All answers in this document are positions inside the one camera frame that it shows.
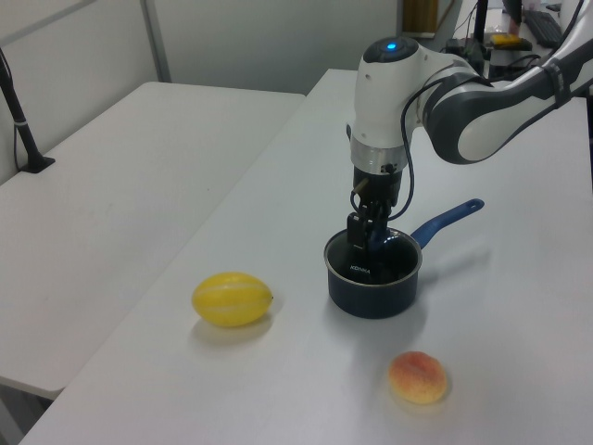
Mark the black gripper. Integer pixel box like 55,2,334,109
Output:
346,166,404,254

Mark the dark blue saucepan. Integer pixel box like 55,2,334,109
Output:
322,198,486,320

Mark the yellow toy melon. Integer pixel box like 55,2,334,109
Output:
191,272,274,329

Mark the orange toy peach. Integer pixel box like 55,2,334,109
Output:
387,350,448,405

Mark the tan wooden board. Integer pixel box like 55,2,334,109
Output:
401,0,458,37

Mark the black monitor stand pole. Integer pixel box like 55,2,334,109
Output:
473,0,490,45

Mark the white side table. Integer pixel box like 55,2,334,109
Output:
0,81,308,401

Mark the black keyboard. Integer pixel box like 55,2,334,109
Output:
524,9,564,47

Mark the black cable strap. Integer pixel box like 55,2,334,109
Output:
542,59,572,104

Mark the gray metal partition post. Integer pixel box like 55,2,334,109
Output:
140,0,173,85

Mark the black camera pole with base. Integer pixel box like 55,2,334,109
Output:
0,45,57,175

